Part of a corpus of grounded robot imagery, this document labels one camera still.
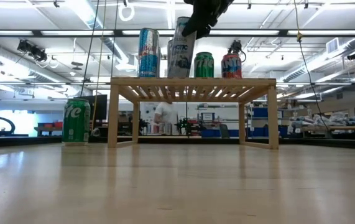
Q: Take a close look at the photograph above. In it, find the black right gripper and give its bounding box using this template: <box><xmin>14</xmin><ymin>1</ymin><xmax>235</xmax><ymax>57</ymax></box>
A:
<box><xmin>181</xmin><ymin>0</ymin><xmax>236</xmax><ymax>40</ymax></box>

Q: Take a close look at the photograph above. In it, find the green Sprite can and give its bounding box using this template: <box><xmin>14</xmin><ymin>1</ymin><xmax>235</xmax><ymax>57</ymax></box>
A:
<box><xmin>194</xmin><ymin>52</ymin><xmax>214</xmax><ymax>78</ymax></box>
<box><xmin>62</xmin><ymin>98</ymin><xmax>91</xmax><ymax>146</ymax></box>

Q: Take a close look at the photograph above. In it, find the red Fanta can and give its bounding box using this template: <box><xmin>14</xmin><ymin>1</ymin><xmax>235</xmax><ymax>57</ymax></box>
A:
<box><xmin>221</xmin><ymin>53</ymin><xmax>242</xmax><ymax>78</ymax></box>

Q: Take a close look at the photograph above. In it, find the blue silver Red Bull can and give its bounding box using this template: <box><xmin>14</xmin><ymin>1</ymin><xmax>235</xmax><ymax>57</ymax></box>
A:
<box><xmin>137</xmin><ymin>27</ymin><xmax>161</xmax><ymax>78</ymax></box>

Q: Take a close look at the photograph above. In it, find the wooden slatted shelf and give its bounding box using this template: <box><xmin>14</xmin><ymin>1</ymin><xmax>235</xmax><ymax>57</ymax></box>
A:
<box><xmin>107</xmin><ymin>77</ymin><xmax>280</xmax><ymax>150</ymax></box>

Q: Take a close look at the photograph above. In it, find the person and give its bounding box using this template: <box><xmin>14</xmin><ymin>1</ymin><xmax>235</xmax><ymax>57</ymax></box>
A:
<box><xmin>153</xmin><ymin>101</ymin><xmax>180</xmax><ymax>136</ymax></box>

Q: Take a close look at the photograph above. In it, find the blue storage bin rack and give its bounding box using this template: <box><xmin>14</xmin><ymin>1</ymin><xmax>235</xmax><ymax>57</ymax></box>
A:
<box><xmin>246</xmin><ymin>105</ymin><xmax>290</xmax><ymax>138</ymax></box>

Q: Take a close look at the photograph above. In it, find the black computer monitor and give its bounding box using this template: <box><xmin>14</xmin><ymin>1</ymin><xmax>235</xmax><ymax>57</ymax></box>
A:
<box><xmin>73</xmin><ymin>94</ymin><xmax>108</xmax><ymax>123</ymax></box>

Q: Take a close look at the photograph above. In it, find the black hanging spotlight cluster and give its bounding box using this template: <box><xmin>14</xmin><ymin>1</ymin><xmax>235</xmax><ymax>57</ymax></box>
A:
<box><xmin>16</xmin><ymin>39</ymin><xmax>48</xmax><ymax>63</ymax></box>

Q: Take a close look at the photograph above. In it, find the red bin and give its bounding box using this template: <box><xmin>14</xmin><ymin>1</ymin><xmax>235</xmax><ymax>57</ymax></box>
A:
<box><xmin>37</xmin><ymin>121</ymin><xmax>63</xmax><ymax>132</ymax></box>

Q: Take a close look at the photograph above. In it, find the cluttered wooden workbench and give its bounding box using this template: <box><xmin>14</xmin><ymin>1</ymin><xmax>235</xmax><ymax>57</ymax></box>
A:
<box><xmin>288</xmin><ymin>111</ymin><xmax>355</xmax><ymax>140</ymax></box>

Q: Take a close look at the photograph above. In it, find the white hanging ring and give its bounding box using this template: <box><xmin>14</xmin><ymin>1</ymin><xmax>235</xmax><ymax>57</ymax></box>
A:
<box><xmin>118</xmin><ymin>2</ymin><xmax>136</xmax><ymax>23</ymax></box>

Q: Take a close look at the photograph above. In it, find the yellow knotted rope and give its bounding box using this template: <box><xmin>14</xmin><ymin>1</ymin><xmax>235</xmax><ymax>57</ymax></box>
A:
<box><xmin>293</xmin><ymin>0</ymin><xmax>304</xmax><ymax>44</ymax></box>

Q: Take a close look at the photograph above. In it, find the black aluminium table frame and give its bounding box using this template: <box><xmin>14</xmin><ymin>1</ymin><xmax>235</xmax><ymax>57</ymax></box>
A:
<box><xmin>0</xmin><ymin>136</ymin><xmax>355</xmax><ymax>151</ymax></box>

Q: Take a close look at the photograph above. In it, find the thin black hanging cable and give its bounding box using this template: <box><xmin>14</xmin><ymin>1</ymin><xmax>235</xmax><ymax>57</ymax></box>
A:
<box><xmin>299</xmin><ymin>40</ymin><xmax>331</xmax><ymax>132</ymax></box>

